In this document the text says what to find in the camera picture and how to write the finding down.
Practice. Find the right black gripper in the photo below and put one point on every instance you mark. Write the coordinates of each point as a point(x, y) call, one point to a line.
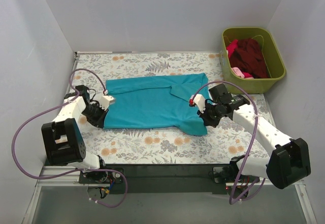
point(206, 116)

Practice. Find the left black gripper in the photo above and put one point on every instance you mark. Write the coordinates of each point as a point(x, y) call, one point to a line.
point(100, 118)

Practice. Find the teal t shirt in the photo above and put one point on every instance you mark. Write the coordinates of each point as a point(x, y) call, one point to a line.
point(156, 102)

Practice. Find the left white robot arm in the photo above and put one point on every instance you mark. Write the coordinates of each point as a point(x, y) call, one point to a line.
point(62, 138)

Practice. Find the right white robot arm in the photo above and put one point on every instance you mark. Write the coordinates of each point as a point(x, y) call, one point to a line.
point(288, 160)

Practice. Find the green plastic bin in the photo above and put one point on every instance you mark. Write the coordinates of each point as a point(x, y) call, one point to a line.
point(274, 64)

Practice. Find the dark red garment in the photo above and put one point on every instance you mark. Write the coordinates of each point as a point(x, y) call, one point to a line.
point(247, 56)

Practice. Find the pink garment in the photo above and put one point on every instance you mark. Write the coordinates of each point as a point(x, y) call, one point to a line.
point(241, 72)

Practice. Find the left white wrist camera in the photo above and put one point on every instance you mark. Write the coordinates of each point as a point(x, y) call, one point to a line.
point(105, 101)

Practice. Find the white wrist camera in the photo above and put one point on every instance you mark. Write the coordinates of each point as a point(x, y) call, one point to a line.
point(105, 101)
point(199, 101)

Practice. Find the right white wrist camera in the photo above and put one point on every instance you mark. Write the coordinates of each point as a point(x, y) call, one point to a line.
point(199, 101)

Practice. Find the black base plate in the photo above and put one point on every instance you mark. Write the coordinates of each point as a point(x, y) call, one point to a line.
point(176, 178)

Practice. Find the aluminium frame rail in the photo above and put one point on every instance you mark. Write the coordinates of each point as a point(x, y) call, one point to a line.
point(49, 171)

